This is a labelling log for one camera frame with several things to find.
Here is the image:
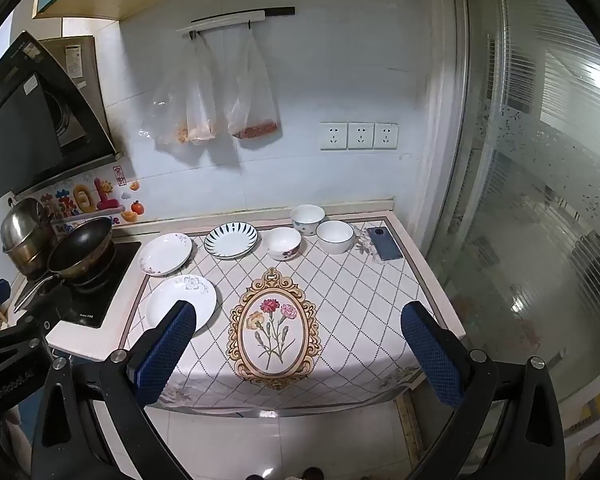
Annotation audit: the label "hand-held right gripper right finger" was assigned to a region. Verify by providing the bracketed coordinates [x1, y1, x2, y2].
[400, 301, 567, 480]

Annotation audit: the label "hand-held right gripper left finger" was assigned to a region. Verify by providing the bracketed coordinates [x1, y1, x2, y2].
[30, 300, 197, 480]

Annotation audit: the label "blue striped white bowl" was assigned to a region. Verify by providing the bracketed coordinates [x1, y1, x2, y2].
[146, 275, 218, 337]

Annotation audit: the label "small white floral plate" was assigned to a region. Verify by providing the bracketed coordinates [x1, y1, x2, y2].
[139, 233, 193, 277]

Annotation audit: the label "blue striped white plate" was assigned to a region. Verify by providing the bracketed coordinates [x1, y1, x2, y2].
[204, 222, 259, 260]

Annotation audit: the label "white bowl dark rim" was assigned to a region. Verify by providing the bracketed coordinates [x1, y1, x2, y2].
[316, 220, 355, 255]

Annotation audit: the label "white bowl red floral print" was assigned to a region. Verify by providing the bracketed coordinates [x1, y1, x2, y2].
[264, 227, 302, 261]

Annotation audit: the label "white bowl blue print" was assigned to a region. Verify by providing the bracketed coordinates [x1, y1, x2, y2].
[290, 204, 326, 236]

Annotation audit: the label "black induction cooktop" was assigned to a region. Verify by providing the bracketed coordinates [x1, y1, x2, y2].
[14, 241, 142, 329]

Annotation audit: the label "black frying pan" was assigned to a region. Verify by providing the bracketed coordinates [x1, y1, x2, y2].
[12, 216, 116, 312]

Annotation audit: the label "steel pot with lid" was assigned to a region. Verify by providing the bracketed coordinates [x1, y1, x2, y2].
[0, 197, 56, 277]

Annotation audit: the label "floral diamond pattern tablecloth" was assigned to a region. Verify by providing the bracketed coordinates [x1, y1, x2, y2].
[119, 216, 426, 411]

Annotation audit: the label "blue smartphone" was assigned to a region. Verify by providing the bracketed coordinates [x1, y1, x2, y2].
[366, 226, 405, 261]

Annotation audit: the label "black range hood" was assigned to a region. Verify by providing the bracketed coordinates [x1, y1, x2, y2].
[0, 30, 124, 199]

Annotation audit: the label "stainless steel hood chimney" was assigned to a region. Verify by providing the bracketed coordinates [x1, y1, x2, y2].
[37, 35, 106, 108]

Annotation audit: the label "clear plastic bag red contents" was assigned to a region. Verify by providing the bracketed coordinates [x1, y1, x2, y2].
[224, 27, 281, 140]

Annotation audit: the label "colourful wall stickers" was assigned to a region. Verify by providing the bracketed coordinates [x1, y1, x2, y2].
[39, 162, 146, 235]

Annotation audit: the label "white wall socket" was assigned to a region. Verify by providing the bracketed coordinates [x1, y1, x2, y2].
[320, 122, 349, 151]
[373, 122, 399, 150]
[348, 122, 375, 150]

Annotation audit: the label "wall hook rail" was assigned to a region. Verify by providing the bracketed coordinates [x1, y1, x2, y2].
[176, 6, 296, 40]

